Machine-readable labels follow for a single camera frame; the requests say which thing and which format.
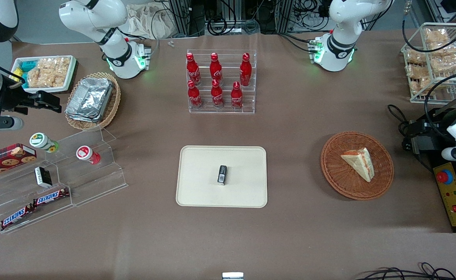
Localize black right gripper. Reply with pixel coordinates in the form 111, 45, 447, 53
0, 80, 63, 131

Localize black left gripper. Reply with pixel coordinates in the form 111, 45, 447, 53
402, 119, 450, 156

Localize triangular sandwich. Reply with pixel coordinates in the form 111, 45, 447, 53
340, 147, 375, 183

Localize oval light wicker basket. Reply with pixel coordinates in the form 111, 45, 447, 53
65, 72, 121, 131

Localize round brown wicker basket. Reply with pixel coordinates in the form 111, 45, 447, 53
320, 131, 395, 201

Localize cream plastic tray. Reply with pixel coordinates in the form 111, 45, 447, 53
175, 145, 268, 208

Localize clear bag of rice crackers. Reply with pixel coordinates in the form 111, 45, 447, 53
26, 57, 71, 89

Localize white rectangular snack container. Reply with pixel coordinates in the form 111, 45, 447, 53
12, 55, 77, 94

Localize yogurt cup with sunflower lid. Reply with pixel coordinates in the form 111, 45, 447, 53
29, 133, 60, 153

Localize stacked aluminium foil trays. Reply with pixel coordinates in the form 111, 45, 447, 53
65, 77, 114, 123

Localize clear bag of fried snacks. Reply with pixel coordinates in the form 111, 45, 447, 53
406, 64, 434, 93
424, 28, 451, 46
430, 46, 456, 74
405, 49, 428, 65

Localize yogurt cup with red lid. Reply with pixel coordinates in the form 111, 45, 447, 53
76, 145, 101, 165

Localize red cookie box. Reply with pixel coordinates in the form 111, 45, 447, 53
0, 143, 37, 180

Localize yellow emergency stop box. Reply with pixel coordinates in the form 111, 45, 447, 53
433, 162, 456, 228

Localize black and white small box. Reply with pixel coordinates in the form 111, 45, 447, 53
34, 166, 53, 188

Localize clear acrylic step shelf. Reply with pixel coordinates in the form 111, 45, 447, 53
0, 128, 129, 235

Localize Snickers chocolate bar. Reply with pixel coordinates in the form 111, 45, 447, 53
33, 188, 70, 207
0, 205, 34, 230

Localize beige cloth bag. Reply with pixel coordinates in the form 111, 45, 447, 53
125, 3, 175, 40

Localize red cola bottle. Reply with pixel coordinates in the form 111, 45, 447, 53
239, 53, 252, 87
186, 53, 202, 86
209, 52, 223, 85
210, 79, 224, 108
187, 80, 203, 109
230, 81, 244, 109

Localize clear acrylic bottle stand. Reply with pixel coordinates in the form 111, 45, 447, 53
186, 49, 257, 114

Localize black cable bundle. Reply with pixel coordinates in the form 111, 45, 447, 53
387, 104, 412, 152

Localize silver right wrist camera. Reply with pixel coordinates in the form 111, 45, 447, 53
0, 116, 25, 131

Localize black floor cables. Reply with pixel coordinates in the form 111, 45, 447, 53
353, 262, 456, 280

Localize aluminium frame rack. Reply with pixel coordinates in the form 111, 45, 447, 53
167, 0, 193, 37
274, 0, 295, 35

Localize coiled black cable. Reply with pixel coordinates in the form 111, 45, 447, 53
207, 17, 229, 37

